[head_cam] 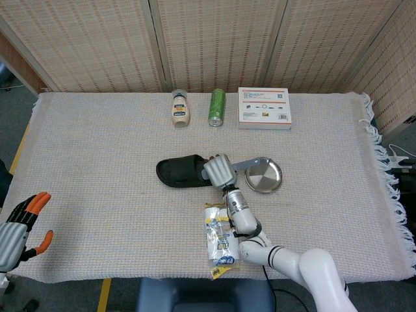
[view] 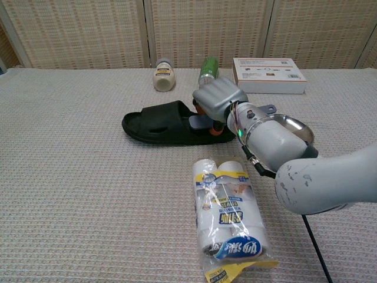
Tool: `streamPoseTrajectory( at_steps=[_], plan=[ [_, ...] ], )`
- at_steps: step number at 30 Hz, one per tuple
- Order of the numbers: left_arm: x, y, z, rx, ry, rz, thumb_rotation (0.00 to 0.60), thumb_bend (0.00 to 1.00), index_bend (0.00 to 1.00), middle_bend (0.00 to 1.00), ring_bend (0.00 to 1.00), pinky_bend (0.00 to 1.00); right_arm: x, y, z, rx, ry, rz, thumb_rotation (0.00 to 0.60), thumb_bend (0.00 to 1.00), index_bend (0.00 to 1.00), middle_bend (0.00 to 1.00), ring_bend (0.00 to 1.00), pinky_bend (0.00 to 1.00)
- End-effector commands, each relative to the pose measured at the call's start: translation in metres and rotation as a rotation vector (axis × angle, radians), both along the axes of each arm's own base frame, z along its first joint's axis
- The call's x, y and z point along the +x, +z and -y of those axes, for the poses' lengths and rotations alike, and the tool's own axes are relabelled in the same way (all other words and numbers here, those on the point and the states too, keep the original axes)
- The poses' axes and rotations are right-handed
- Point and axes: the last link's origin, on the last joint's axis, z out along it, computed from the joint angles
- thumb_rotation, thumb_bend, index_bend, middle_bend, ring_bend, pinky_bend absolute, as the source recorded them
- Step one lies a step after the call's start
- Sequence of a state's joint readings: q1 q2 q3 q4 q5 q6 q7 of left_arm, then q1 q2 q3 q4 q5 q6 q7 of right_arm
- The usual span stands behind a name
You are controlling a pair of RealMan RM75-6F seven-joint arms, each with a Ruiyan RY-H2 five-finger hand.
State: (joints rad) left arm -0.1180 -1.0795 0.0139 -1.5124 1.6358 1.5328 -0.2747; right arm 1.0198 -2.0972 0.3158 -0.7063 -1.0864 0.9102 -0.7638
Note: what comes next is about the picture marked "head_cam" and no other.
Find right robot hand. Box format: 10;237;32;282
201;153;239;190

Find packaged white rolls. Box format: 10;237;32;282
203;201;242;281

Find green drink can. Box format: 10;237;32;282
207;88;226;127

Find white power strip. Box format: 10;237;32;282
388;144;416;168

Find black slipper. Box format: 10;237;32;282
155;155;214;189

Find round steel plate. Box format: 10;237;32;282
244;157;283;195

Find woven folding screen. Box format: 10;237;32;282
0;0;416;135

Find white product box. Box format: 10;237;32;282
237;86;293;131

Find woven tablecloth with fringe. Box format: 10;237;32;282
0;91;408;285

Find blue chair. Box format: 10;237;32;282
135;278;276;312

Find beige sauce bottle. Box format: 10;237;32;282
171;89;191;128

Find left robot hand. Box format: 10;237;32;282
0;191;54;273

